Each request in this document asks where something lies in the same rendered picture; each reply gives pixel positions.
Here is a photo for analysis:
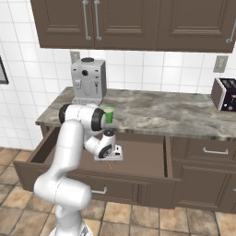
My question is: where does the grey wall socket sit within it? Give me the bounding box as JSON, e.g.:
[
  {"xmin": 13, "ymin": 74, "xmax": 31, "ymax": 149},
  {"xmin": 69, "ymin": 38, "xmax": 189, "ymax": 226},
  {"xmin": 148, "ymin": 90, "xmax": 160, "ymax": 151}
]
[
  {"xmin": 69, "ymin": 50, "xmax": 82, "ymax": 65},
  {"xmin": 213, "ymin": 54, "xmax": 230, "ymax": 74}
]

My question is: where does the brown wall cupboard door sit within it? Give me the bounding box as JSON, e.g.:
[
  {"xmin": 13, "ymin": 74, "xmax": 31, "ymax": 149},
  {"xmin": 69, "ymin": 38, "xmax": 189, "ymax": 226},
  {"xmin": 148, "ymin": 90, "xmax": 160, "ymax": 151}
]
[
  {"xmin": 93, "ymin": 0, "xmax": 159, "ymax": 52},
  {"xmin": 156, "ymin": 0, "xmax": 236, "ymax": 54},
  {"xmin": 29, "ymin": 0, "xmax": 95, "ymax": 50}
]

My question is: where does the small brown drawer front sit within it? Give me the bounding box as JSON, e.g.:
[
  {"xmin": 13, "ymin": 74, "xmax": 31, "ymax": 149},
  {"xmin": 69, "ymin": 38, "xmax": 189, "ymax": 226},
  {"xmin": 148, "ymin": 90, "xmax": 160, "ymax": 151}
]
[{"xmin": 183, "ymin": 137, "xmax": 236, "ymax": 161}]

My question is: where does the large brown open drawer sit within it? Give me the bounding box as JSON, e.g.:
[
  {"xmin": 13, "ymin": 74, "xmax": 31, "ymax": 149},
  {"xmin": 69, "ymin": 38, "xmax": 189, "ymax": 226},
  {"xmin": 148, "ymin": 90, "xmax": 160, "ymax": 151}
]
[{"xmin": 12, "ymin": 124, "xmax": 182, "ymax": 210}]

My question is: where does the dark framed wall panel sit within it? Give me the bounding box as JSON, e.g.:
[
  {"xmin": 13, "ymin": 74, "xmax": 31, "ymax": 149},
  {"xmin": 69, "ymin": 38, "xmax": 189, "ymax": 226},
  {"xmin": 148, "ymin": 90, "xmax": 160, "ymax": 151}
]
[{"xmin": 0, "ymin": 55, "xmax": 10, "ymax": 85}]

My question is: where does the black and white toaster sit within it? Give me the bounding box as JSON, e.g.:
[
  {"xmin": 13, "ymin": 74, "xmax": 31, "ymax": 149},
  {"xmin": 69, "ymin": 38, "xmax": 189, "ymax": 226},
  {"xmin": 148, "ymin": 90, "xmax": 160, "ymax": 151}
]
[{"xmin": 210, "ymin": 77, "xmax": 236, "ymax": 112}]

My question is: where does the silver handle of small drawer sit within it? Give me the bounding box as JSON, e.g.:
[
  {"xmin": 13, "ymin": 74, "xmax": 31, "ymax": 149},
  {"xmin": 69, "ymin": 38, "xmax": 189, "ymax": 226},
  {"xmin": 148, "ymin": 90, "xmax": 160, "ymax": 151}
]
[{"xmin": 202, "ymin": 147, "xmax": 230, "ymax": 156}]

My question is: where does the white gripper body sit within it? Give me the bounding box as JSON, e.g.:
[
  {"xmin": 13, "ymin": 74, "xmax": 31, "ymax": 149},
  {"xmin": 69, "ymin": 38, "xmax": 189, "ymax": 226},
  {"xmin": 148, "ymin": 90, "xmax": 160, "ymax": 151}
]
[{"xmin": 93, "ymin": 149, "xmax": 124, "ymax": 162}]

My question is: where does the silver handle of large drawer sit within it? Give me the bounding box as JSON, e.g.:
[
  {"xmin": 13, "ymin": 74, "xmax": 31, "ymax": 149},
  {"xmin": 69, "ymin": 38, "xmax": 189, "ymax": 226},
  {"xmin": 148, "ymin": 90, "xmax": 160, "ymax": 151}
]
[{"xmin": 90, "ymin": 185, "xmax": 108, "ymax": 196}]

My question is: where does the brown base cupboard door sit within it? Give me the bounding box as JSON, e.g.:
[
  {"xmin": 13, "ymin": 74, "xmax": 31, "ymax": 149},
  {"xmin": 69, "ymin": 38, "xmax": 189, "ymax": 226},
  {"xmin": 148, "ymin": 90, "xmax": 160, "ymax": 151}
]
[{"xmin": 172, "ymin": 159, "xmax": 236, "ymax": 214}]

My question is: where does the silver wall cupboard handle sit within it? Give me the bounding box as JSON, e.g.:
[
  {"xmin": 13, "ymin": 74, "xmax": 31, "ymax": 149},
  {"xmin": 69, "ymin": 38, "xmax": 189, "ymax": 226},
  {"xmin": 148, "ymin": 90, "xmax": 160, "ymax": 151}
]
[
  {"xmin": 225, "ymin": 0, "xmax": 236, "ymax": 43},
  {"xmin": 81, "ymin": 0, "xmax": 92, "ymax": 41},
  {"xmin": 93, "ymin": 0, "xmax": 102, "ymax": 41}
]

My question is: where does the silver coffee machine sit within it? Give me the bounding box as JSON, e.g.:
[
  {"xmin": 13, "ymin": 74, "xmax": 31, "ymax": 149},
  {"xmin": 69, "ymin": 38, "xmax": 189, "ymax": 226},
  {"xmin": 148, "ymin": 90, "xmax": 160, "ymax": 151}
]
[{"xmin": 70, "ymin": 57, "xmax": 108, "ymax": 106}]

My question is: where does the green smoothie cup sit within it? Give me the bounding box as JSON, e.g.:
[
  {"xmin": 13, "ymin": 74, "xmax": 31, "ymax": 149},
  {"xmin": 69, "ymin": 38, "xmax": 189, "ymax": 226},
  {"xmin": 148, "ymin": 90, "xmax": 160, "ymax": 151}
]
[{"xmin": 101, "ymin": 106, "xmax": 115, "ymax": 124}]

